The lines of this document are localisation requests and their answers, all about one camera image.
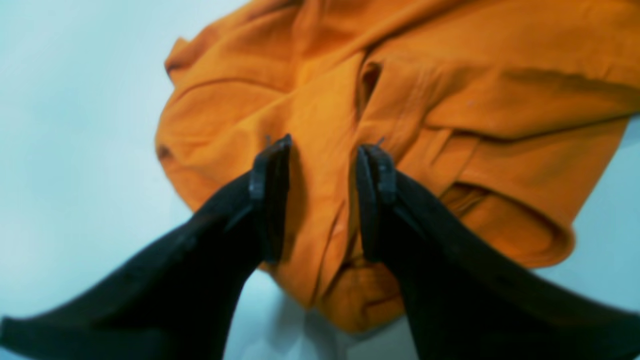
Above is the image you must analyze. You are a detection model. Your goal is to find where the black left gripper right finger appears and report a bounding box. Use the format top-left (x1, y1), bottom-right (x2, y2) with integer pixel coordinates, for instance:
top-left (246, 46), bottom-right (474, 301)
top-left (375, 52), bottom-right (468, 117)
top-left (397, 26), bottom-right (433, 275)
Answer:
top-left (355, 145), bottom-right (640, 360)

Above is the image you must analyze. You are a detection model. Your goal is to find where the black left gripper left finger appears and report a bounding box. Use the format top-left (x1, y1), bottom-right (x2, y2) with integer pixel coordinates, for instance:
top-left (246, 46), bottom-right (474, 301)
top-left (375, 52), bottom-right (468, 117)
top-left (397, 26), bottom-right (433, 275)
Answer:
top-left (1, 134), bottom-right (293, 360)

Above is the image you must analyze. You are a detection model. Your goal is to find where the orange t-shirt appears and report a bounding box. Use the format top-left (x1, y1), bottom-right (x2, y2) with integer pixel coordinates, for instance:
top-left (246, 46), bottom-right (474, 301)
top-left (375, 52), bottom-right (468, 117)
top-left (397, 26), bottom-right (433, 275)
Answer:
top-left (155, 0), bottom-right (640, 333)

